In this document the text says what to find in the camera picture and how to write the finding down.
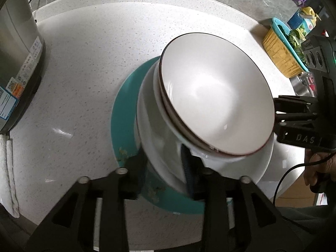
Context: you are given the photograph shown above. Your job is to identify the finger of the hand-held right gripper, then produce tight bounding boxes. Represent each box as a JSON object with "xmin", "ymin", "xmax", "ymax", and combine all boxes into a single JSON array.
[
  {"xmin": 273, "ymin": 96, "xmax": 319, "ymax": 113},
  {"xmin": 274, "ymin": 112, "xmax": 318, "ymax": 124}
]

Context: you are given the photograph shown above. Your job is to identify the yellow ribbed basin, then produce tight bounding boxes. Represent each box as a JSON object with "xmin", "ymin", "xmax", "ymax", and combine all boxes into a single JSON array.
[{"xmin": 262, "ymin": 26, "xmax": 303, "ymax": 79}]

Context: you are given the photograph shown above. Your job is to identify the person's right hand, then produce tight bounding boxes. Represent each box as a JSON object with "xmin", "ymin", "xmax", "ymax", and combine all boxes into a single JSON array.
[{"xmin": 303, "ymin": 152, "xmax": 336, "ymax": 193}]

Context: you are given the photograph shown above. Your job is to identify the large teal floral plate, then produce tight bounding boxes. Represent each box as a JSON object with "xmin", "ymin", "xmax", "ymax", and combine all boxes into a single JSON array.
[{"xmin": 110, "ymin": 56, "xmax": 233, "ymax": 214}]

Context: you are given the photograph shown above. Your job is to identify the white towel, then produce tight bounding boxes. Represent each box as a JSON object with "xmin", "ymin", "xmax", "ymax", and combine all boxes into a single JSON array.
[{"xmin": 0, "ymin": 134, "xmax": 21, "ymax": 218}]

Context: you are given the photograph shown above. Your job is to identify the floral dark-rimmed bowl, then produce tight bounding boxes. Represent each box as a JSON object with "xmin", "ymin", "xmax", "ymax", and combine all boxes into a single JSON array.
[{"xmin": 159, "ymin": 33, "xmax": 275, "ymax": 156}]

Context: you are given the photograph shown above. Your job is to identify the teal colander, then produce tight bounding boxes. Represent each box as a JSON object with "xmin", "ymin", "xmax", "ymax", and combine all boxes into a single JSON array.
[{"xmin": 270, "ymin": 17, "xmax": 310, "ymax": 72}]

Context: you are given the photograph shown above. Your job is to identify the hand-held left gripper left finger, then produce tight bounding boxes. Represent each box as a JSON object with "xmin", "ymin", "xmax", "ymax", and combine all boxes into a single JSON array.
[{"xmin": 26, "ymin": 147, "xmax": 147, "ymax": 252}]

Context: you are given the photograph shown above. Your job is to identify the small white bowl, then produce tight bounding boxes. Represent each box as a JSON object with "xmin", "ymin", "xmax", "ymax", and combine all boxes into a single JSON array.
[{"xmin": 154, "ymin": 58, "xmax": 218, "ymax": 154}]

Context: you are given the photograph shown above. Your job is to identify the brown cabinet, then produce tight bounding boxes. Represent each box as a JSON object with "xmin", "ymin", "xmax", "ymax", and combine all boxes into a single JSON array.
[{"xmin": 276, "ymin": 173, "xmax": 319, "ymax": 208}]

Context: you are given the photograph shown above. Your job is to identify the large white bowl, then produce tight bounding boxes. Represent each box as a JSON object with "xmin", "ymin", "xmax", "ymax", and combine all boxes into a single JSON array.
[{"xmin": 135, "ymin": 58, "xmax": 274, "ymax": 197}]

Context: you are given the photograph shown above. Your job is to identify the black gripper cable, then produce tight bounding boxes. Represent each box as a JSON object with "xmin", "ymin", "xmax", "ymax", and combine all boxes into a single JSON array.
[{"xmin": 273, "ymin": 163, "xmax": 315, "ymax": 208}]

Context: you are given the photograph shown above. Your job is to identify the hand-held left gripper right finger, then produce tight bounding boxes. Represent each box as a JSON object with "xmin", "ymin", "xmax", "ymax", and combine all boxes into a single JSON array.
[{"xmin": 181, "ymin": 147, "xmax": 305, "ymax": 252}]

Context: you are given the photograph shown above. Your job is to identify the silver rice cooker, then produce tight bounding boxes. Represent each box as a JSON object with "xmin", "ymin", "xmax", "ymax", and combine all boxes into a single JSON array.
[{"xmin": 0, "ymin": 0, "xmax": 46, "ymax": 134}]

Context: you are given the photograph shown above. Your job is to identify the yellow dish soap bottle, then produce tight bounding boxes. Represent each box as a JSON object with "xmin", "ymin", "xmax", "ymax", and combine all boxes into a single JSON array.
[{"xmin": 299, "ymin": 7, "xmax": 321, "ymax": 36}]

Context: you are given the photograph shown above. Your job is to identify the green leafy vegetables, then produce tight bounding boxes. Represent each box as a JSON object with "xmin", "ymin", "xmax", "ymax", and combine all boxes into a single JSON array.
[{"xmin": 287, "ymin": 25, "xmax": 309, "ymax": 58}]

